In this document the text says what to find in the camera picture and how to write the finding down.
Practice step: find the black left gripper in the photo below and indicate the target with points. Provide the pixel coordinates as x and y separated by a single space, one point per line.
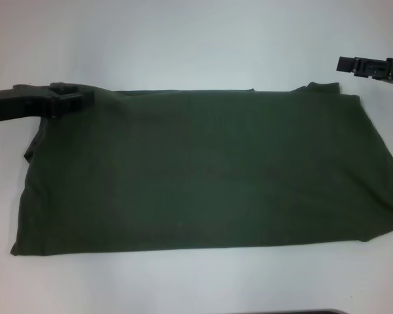
16 101

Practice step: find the dark green FREE t-shirt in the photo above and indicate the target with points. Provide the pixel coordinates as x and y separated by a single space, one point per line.
199 170

